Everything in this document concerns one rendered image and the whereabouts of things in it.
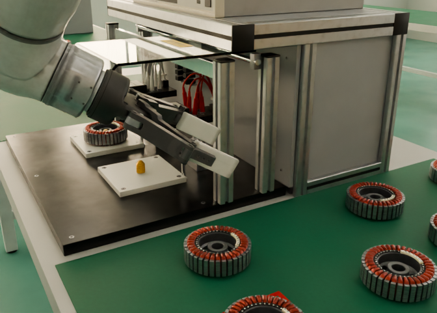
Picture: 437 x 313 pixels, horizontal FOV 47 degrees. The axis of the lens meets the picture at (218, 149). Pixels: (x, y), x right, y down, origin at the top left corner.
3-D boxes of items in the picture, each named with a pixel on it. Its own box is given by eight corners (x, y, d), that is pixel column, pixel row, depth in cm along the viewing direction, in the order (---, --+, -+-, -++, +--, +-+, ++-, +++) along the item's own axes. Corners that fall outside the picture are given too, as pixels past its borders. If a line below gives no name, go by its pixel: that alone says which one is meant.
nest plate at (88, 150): (86, 158, 120) (85, 153, 120) (70, 140, 133) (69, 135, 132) (144, 147, 127) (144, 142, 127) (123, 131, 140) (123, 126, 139)
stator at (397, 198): (333, 204, 102) (335, 188, 101) (370, 191, 108) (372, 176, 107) (377, 228, 93) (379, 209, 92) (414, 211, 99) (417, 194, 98)
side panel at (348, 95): (295, 198, 106) (305, 44, 94) (287, 192, 108) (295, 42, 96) (388, 171, 119) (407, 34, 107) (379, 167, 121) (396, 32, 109)
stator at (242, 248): (188, 283, 78) (188, 262, 76) (180, 244, 88) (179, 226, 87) (258, 274, 80) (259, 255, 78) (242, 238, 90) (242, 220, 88)
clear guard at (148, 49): (85, 104, 79) (81, 67, 77) (51, 75, 99) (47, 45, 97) (255, 81, 95) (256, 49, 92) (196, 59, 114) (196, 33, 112)
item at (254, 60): (255, 70, 94) (255, 54, 93) (135, 30, 144) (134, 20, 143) (262, 69, 95) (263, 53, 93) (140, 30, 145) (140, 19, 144)
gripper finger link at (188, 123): (175, 128, 81) (175, 126, 82) (212, 145, 83) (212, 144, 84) (184, 112, 80) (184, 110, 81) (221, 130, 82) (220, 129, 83)
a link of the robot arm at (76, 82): (37, 110, 65) (80, 129, 67) (66, 48, 63) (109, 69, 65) (46, 93, 73) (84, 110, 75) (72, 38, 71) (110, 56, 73)
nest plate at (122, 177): (119, 197, 101) (119, 192, 100) (97, 172, 113) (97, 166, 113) (186, 181, 108) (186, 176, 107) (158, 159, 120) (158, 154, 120)
